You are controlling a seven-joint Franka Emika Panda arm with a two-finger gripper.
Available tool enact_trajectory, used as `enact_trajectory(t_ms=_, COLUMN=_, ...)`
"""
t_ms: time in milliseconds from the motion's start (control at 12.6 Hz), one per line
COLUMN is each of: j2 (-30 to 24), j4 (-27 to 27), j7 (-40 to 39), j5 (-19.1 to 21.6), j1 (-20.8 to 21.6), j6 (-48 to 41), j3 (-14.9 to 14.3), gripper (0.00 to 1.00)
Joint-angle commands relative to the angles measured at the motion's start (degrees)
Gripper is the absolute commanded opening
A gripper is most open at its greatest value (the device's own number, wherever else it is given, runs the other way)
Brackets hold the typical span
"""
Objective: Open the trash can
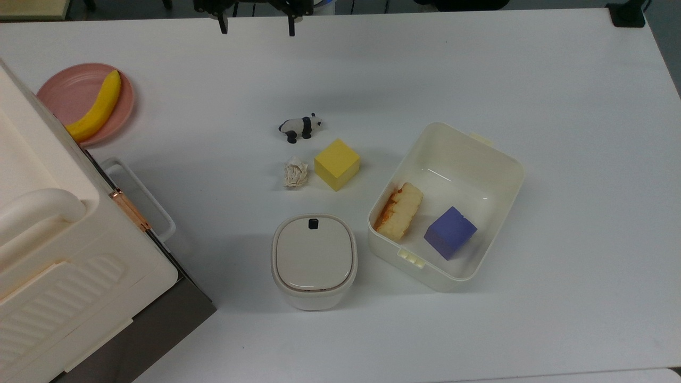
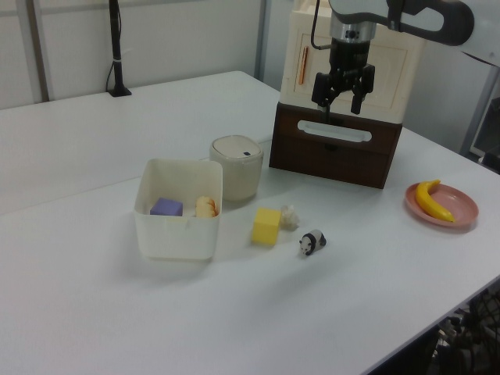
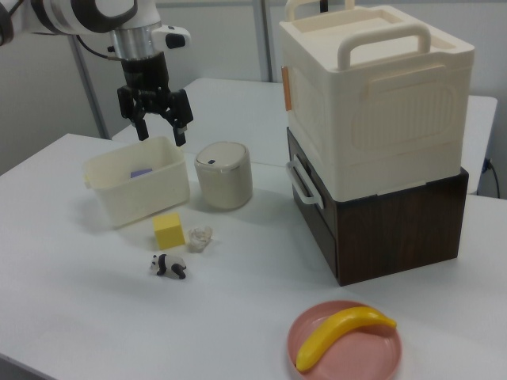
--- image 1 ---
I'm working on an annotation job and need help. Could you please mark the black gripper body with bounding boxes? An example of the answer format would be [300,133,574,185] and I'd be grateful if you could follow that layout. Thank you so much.
[193,0,314,16]

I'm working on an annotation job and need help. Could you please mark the white trash can with lid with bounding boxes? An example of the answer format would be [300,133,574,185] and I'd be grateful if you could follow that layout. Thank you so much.
[271,214,359,311]

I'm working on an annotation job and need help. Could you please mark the toy panda figurine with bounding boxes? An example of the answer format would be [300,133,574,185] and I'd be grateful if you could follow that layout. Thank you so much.
[278,113,323,144]

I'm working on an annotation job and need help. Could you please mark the yellow foam cube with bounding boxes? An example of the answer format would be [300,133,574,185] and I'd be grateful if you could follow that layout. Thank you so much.
[314,139,361,192]

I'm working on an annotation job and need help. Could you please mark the crumpled white paper ball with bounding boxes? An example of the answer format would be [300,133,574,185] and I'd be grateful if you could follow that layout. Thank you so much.
[283,156,310,188]

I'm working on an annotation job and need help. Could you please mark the yellow banana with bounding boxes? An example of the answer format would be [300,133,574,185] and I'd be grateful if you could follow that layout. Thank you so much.
[65,70,122,143]

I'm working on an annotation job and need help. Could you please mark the pink round plate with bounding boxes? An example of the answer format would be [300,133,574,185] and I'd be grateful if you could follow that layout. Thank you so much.
[36,63,136,148]

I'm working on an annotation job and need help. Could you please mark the slice of toasted bread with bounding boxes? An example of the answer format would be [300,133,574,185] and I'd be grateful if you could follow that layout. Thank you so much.
[373,182,425,242]

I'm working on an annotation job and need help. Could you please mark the cream plastic storage box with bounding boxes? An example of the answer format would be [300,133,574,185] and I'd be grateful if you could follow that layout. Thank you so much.
[367,122,526,293]

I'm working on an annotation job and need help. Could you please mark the purple foam cube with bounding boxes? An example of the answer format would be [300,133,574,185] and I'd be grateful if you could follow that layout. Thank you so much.
[423,206,478,261]

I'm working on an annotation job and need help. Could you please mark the cream toy oven appliance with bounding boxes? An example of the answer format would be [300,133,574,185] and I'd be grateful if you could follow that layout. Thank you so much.
[0,60,217,383]

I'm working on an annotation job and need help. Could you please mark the clear oven door handle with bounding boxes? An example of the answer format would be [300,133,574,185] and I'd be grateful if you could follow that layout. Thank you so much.
[99,157,177,246]

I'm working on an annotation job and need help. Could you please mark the black clamp mount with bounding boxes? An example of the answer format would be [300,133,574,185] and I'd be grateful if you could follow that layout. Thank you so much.
[606,0,651,28]

